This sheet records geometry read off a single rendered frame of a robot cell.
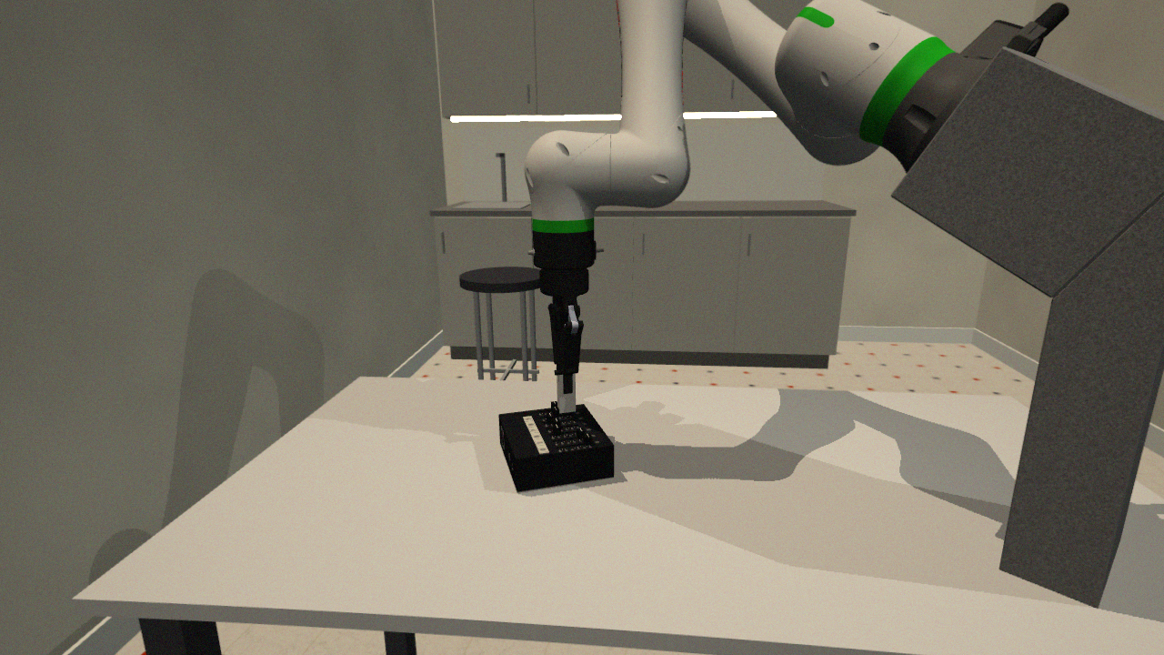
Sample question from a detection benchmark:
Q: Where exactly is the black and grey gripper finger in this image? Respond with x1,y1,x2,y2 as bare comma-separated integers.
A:
548,302,559,407
554,305,584,413

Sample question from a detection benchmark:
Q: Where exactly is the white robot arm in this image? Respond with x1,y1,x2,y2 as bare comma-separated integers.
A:
525,0,1069,273

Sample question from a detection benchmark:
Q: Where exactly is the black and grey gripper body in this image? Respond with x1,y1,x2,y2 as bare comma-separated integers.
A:
539,268,588,329

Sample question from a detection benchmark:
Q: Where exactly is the black lighting desk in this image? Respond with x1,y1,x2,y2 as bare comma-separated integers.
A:
498,401,613,492

